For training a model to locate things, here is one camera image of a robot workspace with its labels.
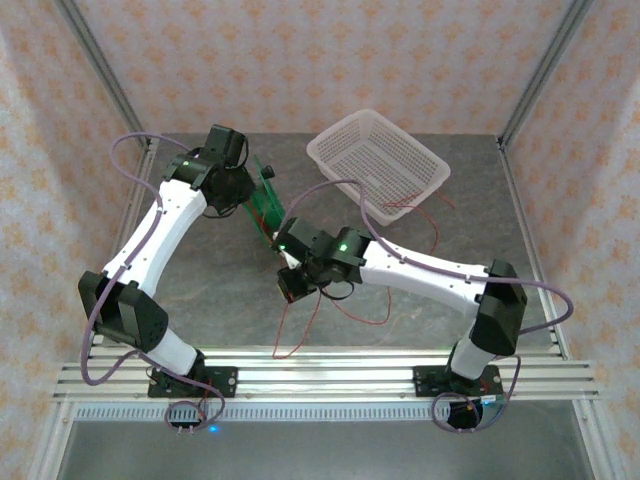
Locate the aluminium mounting rail frame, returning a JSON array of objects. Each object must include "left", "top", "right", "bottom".
[{"left": 52, "top": 344, "right": 601, "bottom": 404}]

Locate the aluminium corner post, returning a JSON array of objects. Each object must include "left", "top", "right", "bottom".
[
  {"left": 497, "top": 0, "right": 596, "bottom": 149},
  {"left": 52, "top": 0, "right": 154, "bottom": 149}
]

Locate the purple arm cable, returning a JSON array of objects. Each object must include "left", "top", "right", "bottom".
[
  {"left": 287, "top": 178, "right": 574, "bottom": 435},
  {"left": 79, "top": 131, "right": 226, "bottom": 435}
]

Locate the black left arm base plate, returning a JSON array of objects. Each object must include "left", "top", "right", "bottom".
[{"left": 147, "top": 366, "right": 238, "bottom": 400}]

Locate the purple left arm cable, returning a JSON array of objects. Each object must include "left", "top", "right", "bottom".
[{"left": 79, "top": 131, "right": 226, "bottom": 435}]

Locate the green cable reel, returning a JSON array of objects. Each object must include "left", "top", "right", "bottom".
[{"left": 244, "top": 154, "right": 287, "bottom": 251}]

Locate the grey slotted cable duct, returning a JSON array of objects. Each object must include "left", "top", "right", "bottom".
[{"left": 74, "top": 402, "right": 584, "bottom": 423}]

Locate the white perforated plastic basket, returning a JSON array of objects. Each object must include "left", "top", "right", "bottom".
[{"left": 306, "top": 108, "right": 453, "bottom": 227}]

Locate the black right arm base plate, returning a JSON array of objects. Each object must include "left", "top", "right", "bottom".
[{"left": 412, "top": 364, "right": 503, "bottom": 400}]

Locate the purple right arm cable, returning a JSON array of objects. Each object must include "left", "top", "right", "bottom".
[{"left": 287, "top": 178, "right": 574, "bottom": 435}]

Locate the thin red cable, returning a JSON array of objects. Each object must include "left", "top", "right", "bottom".
[{"left": 247, "top": 192, "right": 456, "bottom": 360}]

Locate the aluminium table side rail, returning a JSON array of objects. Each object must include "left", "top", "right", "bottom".
[
  {"left": 496, "top": 135, "right": 572, "bottom": 361},
  {"left": 79, "top": 137, "right": 157, "bottom": 362}
]

